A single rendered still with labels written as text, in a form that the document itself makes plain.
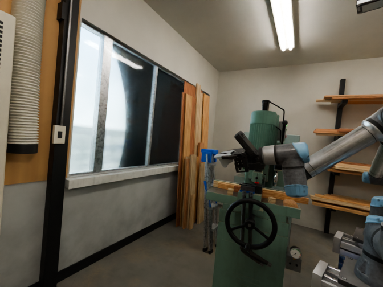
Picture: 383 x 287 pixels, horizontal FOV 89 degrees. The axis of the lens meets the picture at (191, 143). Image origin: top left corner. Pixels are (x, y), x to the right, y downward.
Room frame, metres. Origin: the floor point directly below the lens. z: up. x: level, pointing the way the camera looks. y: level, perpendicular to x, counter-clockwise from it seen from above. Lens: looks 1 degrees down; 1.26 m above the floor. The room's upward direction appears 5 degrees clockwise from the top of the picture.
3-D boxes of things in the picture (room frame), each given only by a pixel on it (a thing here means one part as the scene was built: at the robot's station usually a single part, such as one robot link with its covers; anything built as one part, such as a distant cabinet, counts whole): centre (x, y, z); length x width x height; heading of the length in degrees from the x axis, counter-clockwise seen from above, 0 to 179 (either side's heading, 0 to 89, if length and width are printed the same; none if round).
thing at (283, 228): (1.54, -0.55, 0.76); 0.57 x 0.45 x 0.09; 158
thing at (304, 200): (1.42, -0.53, 0.92); 0.62 x 0.02 x 0.04; 68
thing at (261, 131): (1.43, -0.50, 1.35); 0.18 x 0.18 x 0.31
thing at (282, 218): (1.37, -0.48, 0.82); 0.40 x 0.21 x 0.04; 68
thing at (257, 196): (1.26, -0.41, 0.91); 0.15 x 0.14 x 0.09; 68
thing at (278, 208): (1.34, -0.44, 0.87); 0.61 x 0.30 x 0.06; 68
